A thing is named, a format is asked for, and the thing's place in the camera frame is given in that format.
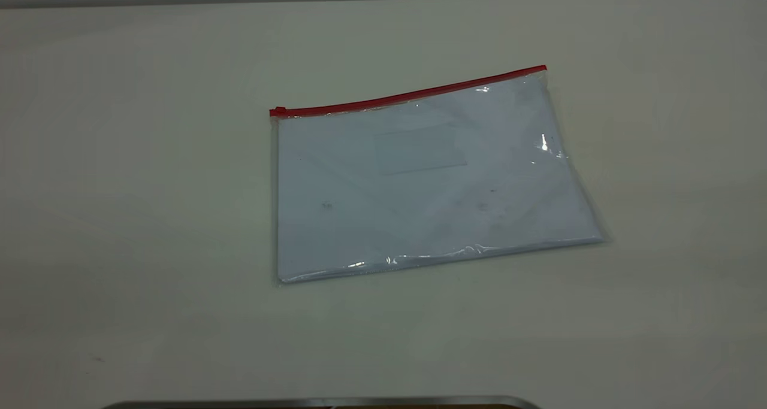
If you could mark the clear plastic zipper bag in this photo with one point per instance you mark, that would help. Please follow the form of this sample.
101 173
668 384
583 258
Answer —
419 181

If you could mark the red zipper slider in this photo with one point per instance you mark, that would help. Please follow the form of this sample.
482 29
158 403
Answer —
277 111

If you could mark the metal bar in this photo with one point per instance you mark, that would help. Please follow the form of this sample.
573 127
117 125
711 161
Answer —
323 403

